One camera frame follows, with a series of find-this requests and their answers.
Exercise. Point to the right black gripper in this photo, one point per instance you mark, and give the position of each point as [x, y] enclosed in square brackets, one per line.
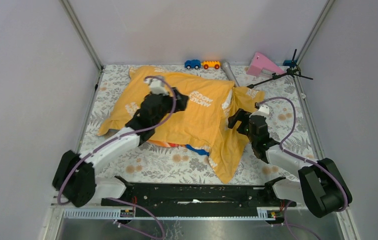
[241, 115]

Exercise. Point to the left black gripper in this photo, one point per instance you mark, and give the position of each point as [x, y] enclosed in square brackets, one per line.
[180, 101]

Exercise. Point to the yellow Mickey Mouse pillowcase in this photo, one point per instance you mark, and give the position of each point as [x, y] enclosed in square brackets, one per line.
[203, 124]

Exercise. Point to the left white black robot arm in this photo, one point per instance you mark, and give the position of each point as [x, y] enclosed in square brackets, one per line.
[76, 175]

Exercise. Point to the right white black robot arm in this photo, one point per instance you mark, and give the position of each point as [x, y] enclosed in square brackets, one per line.
[319, 185]

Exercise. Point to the blue toy car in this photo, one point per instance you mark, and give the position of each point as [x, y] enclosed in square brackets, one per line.
[192, 64]

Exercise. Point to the orange toy wagon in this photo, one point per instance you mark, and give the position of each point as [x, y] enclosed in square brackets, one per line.
[211, 64]

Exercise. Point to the grey metal cylinder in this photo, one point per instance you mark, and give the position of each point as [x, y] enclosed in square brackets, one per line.
[229, 73]

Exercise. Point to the pink plastic wedge block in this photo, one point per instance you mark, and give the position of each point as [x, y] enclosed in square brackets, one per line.
[260, 63]

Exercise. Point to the black tripod stand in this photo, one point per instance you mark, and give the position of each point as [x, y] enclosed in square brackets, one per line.
[293, 70]

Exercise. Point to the blue clamp block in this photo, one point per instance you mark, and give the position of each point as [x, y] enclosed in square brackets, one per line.
[289, 63]

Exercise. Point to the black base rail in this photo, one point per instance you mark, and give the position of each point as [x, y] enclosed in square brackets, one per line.
[202, 201]

